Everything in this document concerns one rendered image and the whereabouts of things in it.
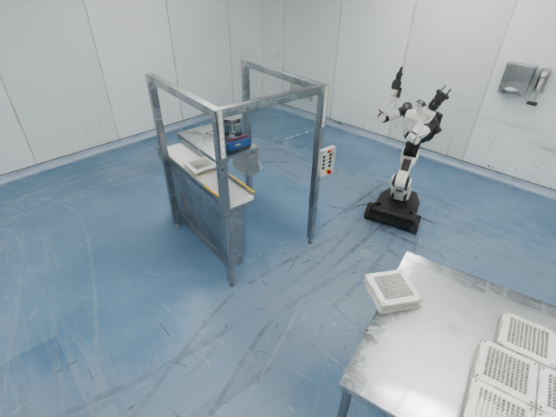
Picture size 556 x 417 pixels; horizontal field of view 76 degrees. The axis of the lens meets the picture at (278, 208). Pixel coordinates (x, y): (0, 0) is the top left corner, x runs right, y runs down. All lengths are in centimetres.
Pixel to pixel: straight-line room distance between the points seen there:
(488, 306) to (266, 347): 154
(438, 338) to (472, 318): 27
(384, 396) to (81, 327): 239
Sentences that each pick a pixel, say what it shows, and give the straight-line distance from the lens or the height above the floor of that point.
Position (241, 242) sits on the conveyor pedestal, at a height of 27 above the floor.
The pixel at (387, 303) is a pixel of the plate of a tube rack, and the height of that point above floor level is 89.
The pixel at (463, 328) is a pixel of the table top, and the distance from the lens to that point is 223.
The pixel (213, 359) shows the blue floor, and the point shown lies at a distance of 288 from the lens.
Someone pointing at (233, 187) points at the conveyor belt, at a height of 82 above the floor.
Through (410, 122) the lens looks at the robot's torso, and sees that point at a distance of 386.
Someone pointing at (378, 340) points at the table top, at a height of 82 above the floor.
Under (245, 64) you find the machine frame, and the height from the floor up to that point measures 158.
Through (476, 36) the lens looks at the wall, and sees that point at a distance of 548.
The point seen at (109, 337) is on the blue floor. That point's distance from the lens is 321.
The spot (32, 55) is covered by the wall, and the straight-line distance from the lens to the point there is 560.
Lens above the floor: 241
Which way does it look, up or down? 35 degrees down
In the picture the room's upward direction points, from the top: 1 degrees clockwise
